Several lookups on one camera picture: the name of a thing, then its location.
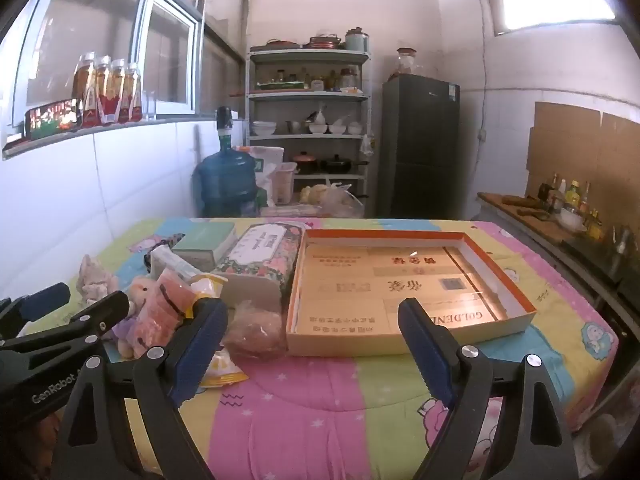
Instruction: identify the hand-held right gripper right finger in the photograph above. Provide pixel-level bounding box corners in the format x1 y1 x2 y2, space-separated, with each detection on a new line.
397 297 593 480

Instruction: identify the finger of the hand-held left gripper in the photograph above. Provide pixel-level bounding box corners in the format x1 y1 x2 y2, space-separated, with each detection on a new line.
0 282 72 341
0 290 131 376

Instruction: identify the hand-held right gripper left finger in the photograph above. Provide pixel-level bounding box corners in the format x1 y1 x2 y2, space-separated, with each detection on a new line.
52 296 230 480

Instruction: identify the pink plush toy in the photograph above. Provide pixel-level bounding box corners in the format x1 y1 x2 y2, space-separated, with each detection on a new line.
77 254 121 306

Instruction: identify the yellow snack packet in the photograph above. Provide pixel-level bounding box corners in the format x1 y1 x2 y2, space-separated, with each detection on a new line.
200 350 248 388

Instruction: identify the beige plush bear purple dress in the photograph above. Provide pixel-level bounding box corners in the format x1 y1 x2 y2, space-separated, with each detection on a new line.
112 275 166 361

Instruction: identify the white tissue pack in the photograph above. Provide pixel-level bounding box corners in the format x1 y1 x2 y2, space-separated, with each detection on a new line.
150 245 211 281

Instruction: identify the orange-rimmed cardboard box tray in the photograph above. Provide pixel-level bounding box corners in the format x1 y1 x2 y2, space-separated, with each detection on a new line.
286 229 538 358

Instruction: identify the leopard print scrunchie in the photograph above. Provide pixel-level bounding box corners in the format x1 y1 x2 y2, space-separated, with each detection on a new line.
142 232 188 268

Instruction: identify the mint green carton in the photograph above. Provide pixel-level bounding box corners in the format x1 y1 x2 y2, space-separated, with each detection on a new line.
170 222 238 268

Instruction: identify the floral tissue box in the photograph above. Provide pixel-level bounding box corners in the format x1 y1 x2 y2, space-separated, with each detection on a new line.
212 222 306 306

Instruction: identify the colourful cartoon bedsheet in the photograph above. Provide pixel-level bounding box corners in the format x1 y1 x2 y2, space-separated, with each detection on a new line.
65 216 621 480

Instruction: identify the blue water jug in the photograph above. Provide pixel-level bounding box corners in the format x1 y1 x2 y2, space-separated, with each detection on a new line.
192 147 261 218

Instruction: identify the clear plastic food bag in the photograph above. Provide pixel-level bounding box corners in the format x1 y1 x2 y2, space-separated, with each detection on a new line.
300 182 366 218

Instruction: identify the white sack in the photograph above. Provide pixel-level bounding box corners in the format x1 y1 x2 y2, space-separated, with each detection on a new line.
247 146 283 206

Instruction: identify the white bowl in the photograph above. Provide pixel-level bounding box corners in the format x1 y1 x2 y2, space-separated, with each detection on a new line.
559 207 588 233

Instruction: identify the dark refrigerator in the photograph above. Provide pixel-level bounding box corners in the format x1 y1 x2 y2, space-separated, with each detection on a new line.
375 75 461 221

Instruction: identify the black frying pan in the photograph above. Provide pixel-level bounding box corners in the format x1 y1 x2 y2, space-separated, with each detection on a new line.
320 155 368 175

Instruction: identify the black water pump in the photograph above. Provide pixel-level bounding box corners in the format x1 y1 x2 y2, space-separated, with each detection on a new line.
215 106 236 151

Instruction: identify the white metal shelf unit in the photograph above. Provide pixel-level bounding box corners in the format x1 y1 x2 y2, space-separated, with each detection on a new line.
245 45 373 211

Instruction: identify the sliding window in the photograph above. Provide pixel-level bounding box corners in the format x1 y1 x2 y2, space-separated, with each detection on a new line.
10 0 201 126

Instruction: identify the glass jar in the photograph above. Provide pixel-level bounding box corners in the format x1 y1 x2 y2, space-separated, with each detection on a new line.
389 47 418 81

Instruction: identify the teal enamel pot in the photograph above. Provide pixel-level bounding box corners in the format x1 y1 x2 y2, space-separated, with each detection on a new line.
345 27 370 52

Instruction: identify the cardboard wall sheet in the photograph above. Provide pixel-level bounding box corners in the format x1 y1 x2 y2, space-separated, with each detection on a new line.
525 101 640 211

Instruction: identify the wall cable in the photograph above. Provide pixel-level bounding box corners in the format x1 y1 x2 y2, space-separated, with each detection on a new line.
476 0 490 161

